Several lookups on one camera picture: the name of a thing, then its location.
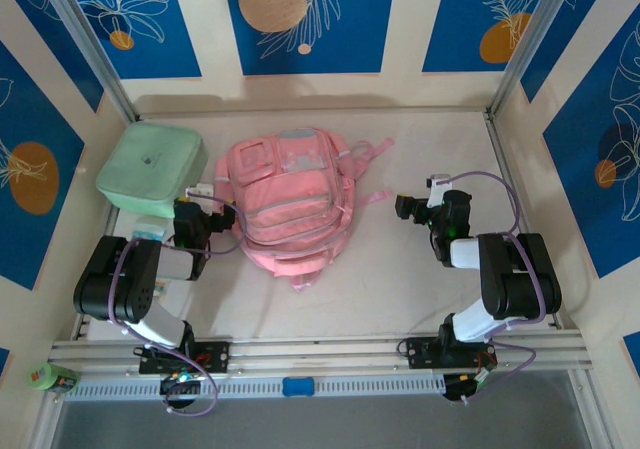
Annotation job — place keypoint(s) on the pink student backpack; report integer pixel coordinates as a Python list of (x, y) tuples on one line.
[(290, 209)]

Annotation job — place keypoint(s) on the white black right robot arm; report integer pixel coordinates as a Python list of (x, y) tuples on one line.
[(515, 279)]

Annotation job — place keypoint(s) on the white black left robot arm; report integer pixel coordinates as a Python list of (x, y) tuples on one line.
[(115, 284)]

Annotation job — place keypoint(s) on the mint green square lunch bag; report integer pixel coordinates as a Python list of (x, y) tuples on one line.
[(150, 164)]

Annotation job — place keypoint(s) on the blue white tissue packet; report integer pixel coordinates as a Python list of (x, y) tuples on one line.
[(149, 229)]

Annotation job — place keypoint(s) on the green tape roll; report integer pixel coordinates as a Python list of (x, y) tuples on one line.
[(39, 375)]

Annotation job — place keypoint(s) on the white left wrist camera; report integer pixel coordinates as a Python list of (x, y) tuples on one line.
[(200, 190)]

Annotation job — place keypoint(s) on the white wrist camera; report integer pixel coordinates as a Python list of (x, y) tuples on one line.
[(200, 190), (440, 185)]

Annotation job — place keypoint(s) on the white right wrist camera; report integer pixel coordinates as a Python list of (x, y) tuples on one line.
[(440, 185)]

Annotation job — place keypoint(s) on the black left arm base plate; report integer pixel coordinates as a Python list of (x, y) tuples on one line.
[(215, 356)]

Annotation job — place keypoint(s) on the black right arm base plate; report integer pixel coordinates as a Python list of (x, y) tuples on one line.
[(422, 353)]

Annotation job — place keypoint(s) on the aluminium mounting rail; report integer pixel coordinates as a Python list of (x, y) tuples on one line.
[(320, 351)]

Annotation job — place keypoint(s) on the blue clip on duct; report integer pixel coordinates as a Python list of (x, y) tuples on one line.
[(298, 387)]

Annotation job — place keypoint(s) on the aluminium frame post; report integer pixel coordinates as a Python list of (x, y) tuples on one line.
[(90, 49), (525, 44)]

